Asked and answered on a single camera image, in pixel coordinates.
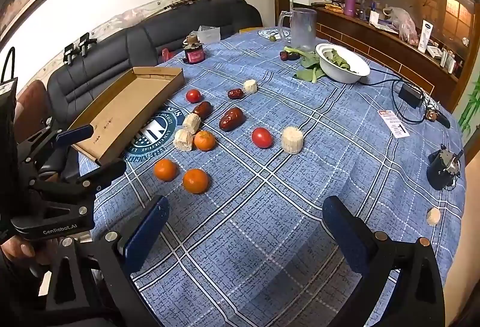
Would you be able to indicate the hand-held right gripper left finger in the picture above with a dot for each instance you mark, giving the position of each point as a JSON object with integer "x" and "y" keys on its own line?
{"x": 147, "y": 233}

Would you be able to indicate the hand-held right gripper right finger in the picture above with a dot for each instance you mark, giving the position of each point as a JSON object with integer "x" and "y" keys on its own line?
{"x": 348, "y": 233}

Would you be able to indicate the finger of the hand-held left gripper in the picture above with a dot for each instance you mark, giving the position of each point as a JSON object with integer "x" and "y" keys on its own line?
{"x": 75, "y": 135}
{"x": 105, "y": 175}

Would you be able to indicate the brown cardboard tray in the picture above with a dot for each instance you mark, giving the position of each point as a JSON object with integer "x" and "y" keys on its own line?
{"x": 123, "y": 105}

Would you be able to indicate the orange mandarin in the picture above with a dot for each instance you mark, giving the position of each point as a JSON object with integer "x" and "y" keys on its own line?
{"x": 195, "y": 181}
{"x": 165, "y": 169}
{"x": 204, "y": 140}

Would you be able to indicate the wrinkled red date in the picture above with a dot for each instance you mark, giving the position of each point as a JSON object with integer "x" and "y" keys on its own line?
{"x": 202, "y": 109}

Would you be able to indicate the red tomato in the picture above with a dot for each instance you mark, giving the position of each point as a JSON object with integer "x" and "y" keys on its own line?
{"x": 261, "y": 137}
{"x": 193, "y": 96}

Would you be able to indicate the large shiny red date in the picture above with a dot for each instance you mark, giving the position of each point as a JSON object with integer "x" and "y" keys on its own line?
{"x": 231, "y": 118}

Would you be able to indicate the person's left hand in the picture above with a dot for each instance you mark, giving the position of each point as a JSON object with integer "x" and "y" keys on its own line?
{"x": 20, "y": 249}

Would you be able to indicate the brown chair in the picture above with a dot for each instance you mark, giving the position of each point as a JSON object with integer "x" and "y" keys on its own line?
{"x": 33, "y": 101}

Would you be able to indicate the black clip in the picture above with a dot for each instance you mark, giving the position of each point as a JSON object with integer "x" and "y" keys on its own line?
{"x": 69, "y": 53}
{"x": 84, "y": 44}

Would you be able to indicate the black leather sofa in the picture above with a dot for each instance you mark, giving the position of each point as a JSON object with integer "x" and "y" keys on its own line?
{"x": 112, "y": 49}

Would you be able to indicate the small black device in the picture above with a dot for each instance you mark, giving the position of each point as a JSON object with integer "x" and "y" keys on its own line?
{"x": 442, "y": 169}

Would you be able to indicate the white label card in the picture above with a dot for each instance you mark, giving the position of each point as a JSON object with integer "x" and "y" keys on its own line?
{"x": 393, "y": 124}

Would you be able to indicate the red plastic bag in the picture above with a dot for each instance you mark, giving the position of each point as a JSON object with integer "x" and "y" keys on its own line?
{"x": 168, "y": 55}

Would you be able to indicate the black jar with cork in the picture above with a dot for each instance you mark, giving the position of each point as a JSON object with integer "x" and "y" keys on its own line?
{"x": 195, "y": 56}

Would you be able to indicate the black power adapter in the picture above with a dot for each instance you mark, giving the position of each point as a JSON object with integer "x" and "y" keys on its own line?
{"x": 410, "y": 93}

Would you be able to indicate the small red date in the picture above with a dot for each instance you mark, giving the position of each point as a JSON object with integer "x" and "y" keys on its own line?
{"x": 235, "y": 93}

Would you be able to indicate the white bowl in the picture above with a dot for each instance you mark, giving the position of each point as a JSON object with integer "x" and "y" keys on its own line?
{"x": 337, "y": 73}

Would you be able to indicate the clear plastic bag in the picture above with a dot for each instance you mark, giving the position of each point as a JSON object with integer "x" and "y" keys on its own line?
{"x": 208, "y": 34}

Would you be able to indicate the green leafy vegetable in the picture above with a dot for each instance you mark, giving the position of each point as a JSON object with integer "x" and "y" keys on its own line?
{"x": 309, "y": 68}

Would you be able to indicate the green leaves in bowl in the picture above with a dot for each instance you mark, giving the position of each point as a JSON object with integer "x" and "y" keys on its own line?
{"x": 337, "y": 58}

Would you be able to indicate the small dark red fruit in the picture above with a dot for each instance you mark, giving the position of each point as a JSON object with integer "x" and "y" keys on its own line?
{"x": 284, "y": 56}
{"x": 293, "y": 56}

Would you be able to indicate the wooden cabinet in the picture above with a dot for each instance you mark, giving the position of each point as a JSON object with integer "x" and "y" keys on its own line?
{"x": 375, "y": 45}

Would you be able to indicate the yellow flat box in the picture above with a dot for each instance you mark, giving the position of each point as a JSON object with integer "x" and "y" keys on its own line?
{"x": 249, "y": 29}

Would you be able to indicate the clear glass mug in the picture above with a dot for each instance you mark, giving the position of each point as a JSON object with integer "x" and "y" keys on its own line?
{"x": 302, "y": 30}

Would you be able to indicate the white upright box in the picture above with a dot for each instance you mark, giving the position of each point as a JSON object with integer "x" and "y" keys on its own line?
{"x": 425, "y": 35}

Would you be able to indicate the pink plastic bag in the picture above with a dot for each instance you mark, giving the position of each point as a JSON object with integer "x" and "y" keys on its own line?
{"x": 405, "y": 25}

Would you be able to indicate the green bamboo wall sticker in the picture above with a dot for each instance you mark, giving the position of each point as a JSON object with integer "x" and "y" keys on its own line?
{"x": 470, "y": 105}

